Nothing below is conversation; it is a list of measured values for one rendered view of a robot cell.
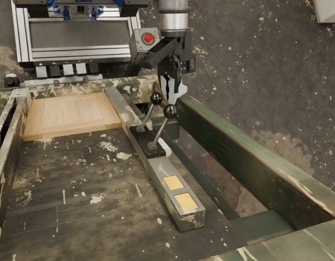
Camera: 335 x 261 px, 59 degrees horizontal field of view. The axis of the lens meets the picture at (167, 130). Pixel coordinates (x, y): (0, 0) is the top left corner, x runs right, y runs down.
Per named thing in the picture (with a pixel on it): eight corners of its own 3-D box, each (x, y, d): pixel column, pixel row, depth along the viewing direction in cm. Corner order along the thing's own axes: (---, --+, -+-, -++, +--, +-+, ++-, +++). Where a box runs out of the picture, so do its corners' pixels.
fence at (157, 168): (115, 94, 138) (114, 86, 137) (205, 226, 56) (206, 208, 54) (105, 95, 137) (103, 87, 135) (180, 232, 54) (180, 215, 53)
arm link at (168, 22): (171, 14, 73) (152, 13, 79) (172, 33, 75) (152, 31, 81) (194, 13, 77) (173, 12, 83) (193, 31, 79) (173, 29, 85)
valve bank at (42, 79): (102, 68, 170) (106, 51, 148) (107, 91, 169) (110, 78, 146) (7, 76, 156) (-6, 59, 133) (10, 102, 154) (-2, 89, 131)
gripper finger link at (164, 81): (182, 103, 90) (182, 73, 86) (167, 107, 86) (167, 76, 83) (176, 101, 92) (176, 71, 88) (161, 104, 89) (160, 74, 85)
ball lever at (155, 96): (142, 133, 89) (162, 93, 86) (145, 138, 86) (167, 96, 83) (131, 129, 87) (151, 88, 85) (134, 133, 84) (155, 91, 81)
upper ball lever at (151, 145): (154, 149, 79) (177, 105, 76) (158, 156, 75) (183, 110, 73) (141, 145, 77) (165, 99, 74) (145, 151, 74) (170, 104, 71)
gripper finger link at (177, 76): (182, 93, 82) (182, 61, 79) (178, 95, 81) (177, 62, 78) (171, 90, 86) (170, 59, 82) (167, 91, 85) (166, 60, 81)
